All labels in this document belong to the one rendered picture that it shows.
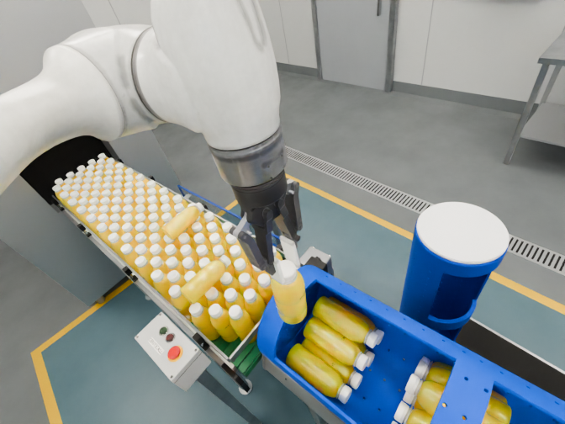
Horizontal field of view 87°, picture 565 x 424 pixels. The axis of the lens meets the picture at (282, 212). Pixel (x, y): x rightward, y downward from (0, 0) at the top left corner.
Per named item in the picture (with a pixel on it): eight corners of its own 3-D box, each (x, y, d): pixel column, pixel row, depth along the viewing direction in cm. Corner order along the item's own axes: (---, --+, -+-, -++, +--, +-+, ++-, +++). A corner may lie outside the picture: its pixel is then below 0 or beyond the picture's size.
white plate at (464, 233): (400, 232, 106) (400, 235, 107) (483, 278, 89) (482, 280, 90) (443, 191, 116) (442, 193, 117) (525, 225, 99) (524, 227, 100)
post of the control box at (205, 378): (257, 430, 160) (178, 365, 91) (251, 424, 162) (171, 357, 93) (262, 423, 162) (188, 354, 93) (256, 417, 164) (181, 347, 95)
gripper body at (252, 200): (253, 197, 35) (269, 246, 41) (297, 158, 39) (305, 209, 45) (213, 178, 39) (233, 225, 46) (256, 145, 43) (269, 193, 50)
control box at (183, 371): (186, 392, 85) (170, 381, 78) (150, 350, 96) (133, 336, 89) (212, 362, 90) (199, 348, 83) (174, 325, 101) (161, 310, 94)
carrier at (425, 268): (385, 336, 167) (433, 376, 150) (398, 235, 107) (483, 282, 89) (414, 302, 178) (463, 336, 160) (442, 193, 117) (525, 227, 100)
